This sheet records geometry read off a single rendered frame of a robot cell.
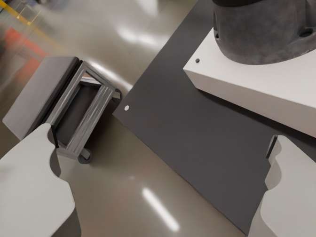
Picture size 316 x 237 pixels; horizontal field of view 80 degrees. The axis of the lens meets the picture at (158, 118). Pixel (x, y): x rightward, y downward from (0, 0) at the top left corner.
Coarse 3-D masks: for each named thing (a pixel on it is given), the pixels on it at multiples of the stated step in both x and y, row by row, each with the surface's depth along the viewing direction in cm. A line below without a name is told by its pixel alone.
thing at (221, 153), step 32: (192, 32) 51; (160, 64) 52; (128, 96) 54; (160, 96) 47; (192, 96) 42; (128, 128) 48; (160, 128) 43; (192, 128) 38; (224, 128) 35; (256, 128) 32; (288, 128) 29; (192, 160) 35; (224, 160) 32; (256, 160) 30; (224, 192) 30; (256, 192) 28
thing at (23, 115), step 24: (48, 72) 85; (72, 72) 79; (96, 72) 86; (24, 96) 88; (48, 96) 74; (72, 96) 112; (96, 96) 90; (120, 96) 103; (24, 120) 76; (48, 120) 75; (72, 120) 102; (96, 120) 91; (72, 144) 84
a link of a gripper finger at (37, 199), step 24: (24, 144) 9; (48, 144) 9; (0, 168) 7; (24, 168) 8; (48, 168) 8; (0, 192) 6; (24, 192) 7; (48, 192) 7; (0, 216) 6; (24, 216) 6; (48, 216) 6; (72, 216) 6
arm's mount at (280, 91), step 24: (216, 48) 34; (192, 72) 36; (216, 72) 32; (240, 72) 29; (264, 72) 27; (288, 72) 25; (312, 72) 23; (240, 96) 31; (264, 96) 26; (288, 96) 23; (312, 96) 22; (288, 120) 28; (312, 120) 24
